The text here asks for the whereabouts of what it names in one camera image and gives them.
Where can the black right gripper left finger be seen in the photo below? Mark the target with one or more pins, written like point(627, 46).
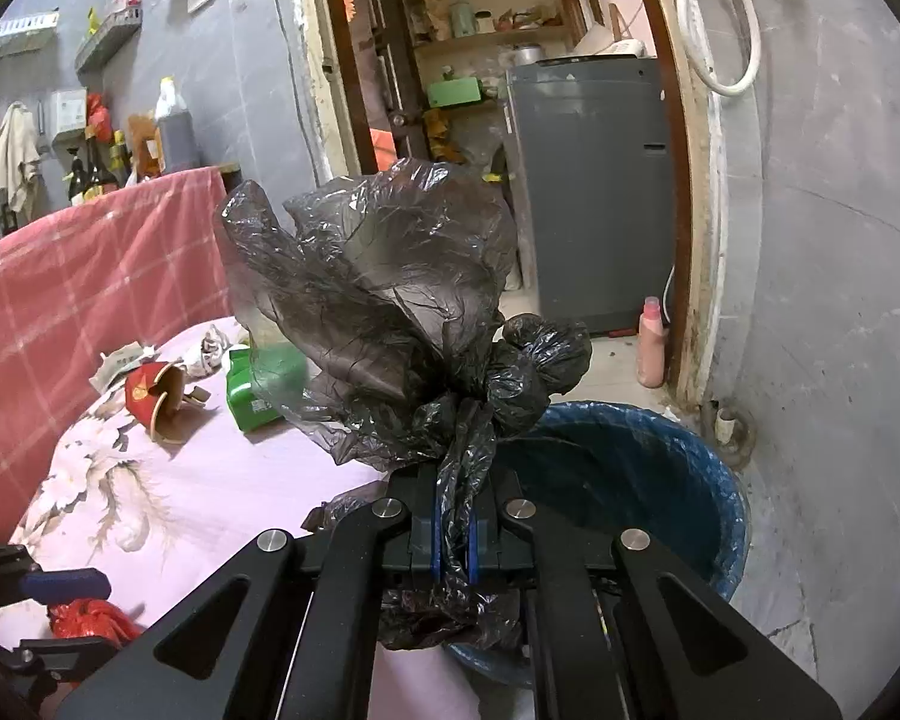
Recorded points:
point(285, 629)

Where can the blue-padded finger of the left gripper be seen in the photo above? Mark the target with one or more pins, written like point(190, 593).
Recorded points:
point(63, 587)

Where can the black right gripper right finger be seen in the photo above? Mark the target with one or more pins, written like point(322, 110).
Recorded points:
point(620, 628)

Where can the red paper cup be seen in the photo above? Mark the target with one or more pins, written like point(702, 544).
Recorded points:
point(154, 397)

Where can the paper scrap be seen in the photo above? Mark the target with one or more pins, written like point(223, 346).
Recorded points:
point(118, 363)

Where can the green plastic package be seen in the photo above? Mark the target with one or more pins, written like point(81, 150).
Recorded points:
point(262, 382)

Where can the black plastic trash bag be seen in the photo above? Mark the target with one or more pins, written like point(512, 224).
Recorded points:
point(390, 286)

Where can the blue lined trash bin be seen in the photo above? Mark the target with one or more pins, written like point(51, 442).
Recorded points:
point(603, 468)

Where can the red checkered cloth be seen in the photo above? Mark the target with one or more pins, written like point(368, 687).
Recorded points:
point(139, 264)

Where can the pink bottle on floor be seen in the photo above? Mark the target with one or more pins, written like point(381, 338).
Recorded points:
point(651, 344)

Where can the dark sauce bottle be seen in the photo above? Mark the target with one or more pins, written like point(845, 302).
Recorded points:
point(89, 179)

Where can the hanging beige towel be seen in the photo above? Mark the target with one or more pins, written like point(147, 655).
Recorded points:
point(19, 159)

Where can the large dark liquid jug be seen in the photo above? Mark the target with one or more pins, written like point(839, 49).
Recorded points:
point(178, 148)

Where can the grey washing machine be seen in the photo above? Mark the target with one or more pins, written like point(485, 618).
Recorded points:
point(587, 144)

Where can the green box on shelf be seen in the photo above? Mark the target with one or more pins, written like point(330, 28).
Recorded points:
point(454, 92)

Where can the wooden shelf unit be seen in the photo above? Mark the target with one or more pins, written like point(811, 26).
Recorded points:
point(419, 42)

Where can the white wall dispenser box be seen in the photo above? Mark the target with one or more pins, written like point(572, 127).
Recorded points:
point(67, 114)

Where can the white wall rack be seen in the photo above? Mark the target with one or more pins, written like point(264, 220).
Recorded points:
point(27, 33)

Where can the grey wall shelf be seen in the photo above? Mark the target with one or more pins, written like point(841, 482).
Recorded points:
point(116, 30)

